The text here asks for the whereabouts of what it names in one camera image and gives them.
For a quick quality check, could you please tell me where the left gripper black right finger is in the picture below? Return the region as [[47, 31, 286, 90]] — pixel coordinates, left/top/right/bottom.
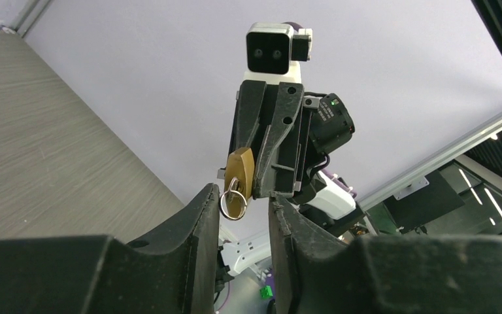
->
[[269, 196, 502, 313]]

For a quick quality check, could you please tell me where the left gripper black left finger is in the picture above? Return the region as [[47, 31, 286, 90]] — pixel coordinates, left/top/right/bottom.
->
[[0, 183, 219, 313]]

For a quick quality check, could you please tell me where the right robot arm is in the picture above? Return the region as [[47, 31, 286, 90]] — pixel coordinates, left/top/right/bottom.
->
[[218, 79, 364, 236]]

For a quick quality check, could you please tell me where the green toy brick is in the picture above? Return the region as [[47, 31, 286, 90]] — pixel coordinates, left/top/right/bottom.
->
[[259, 285, 274, 300]]

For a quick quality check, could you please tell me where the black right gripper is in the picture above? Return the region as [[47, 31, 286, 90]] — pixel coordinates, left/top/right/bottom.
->
[[228, 80, 319, 199]]

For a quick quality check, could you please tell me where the aluminium corner post right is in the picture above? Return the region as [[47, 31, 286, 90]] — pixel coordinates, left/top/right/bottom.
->
[[0, 0, 53, 38]]

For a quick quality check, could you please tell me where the brass padlock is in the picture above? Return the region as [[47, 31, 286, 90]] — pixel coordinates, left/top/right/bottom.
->
[[221, 147, 255, 220]]

